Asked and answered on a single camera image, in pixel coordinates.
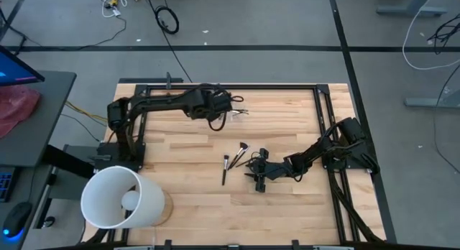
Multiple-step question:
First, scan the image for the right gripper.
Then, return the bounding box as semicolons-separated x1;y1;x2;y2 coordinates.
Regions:
244;148;288;193

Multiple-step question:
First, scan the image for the black fan makeup brush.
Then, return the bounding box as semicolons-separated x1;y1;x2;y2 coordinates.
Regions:
227;142;250;171

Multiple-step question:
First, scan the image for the thick-handled black makeup brush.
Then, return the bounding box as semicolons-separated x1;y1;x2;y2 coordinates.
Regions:
221;154;231;187

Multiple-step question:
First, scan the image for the black bar with clamp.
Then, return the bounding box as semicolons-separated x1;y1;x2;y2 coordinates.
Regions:
118;71;184;91

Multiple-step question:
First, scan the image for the black support beam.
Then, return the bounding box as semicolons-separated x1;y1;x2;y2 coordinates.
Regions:
42;144;97;180

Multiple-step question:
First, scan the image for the black side desk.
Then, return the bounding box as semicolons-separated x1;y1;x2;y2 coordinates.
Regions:
0;70;78;168

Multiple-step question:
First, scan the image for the pink red cloth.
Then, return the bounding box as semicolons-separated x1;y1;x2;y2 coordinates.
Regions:
0;85;42;139

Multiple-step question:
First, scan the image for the computer monitor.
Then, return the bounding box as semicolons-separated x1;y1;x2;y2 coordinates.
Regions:
0;45;46;88

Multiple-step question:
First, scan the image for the black keyboard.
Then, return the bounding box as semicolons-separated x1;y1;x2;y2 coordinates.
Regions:
0;166;16;203

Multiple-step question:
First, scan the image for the black computer mouse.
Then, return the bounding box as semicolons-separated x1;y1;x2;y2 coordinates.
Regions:
1;201;33;240

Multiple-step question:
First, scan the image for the grey desk leg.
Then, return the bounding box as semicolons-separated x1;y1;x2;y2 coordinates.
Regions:
376;0;449;17

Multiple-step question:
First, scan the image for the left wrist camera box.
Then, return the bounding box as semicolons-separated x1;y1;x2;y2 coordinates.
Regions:
214;93;234;111

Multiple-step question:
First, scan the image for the black aluminium table frame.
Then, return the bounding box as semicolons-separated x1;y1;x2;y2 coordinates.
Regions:
80;83;398;250

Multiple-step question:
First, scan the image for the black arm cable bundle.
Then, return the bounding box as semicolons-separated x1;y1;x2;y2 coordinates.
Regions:
328;170;384;244

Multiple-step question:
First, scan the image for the coiled black cable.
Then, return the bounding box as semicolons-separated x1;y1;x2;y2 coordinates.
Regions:
153;4;193;84

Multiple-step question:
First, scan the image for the yellow cable pair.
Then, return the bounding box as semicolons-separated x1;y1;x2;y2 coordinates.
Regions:
64;100;109;124

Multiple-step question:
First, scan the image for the white yellow cable bundle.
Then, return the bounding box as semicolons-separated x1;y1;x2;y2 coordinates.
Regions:
101;0;140;19

